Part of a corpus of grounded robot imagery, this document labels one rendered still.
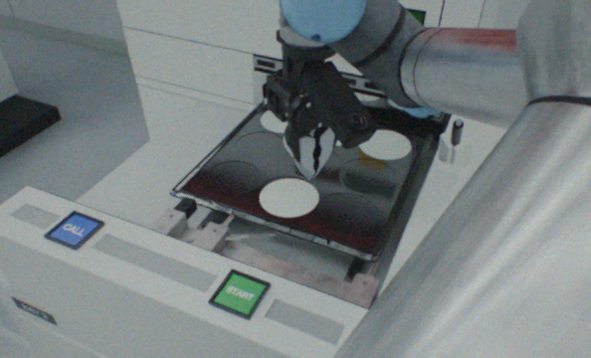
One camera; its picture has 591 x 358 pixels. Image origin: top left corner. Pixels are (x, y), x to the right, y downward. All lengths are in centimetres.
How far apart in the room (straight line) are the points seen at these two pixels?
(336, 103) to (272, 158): 33
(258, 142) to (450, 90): 58
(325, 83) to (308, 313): 28
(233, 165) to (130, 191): 22
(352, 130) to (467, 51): 21
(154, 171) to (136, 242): 37
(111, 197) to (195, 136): 25
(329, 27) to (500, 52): 15
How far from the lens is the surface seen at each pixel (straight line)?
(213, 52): 117
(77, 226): 74
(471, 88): 40
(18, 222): 78
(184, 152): 108
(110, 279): 65
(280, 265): 73
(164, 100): 135
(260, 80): 112
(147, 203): 96
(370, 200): 82
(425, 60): 45
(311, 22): 45
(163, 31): 124
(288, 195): 82
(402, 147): 95
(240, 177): 86
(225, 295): 60
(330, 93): 60
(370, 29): 48
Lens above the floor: 143
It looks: 40 degrees down
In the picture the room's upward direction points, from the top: straight up
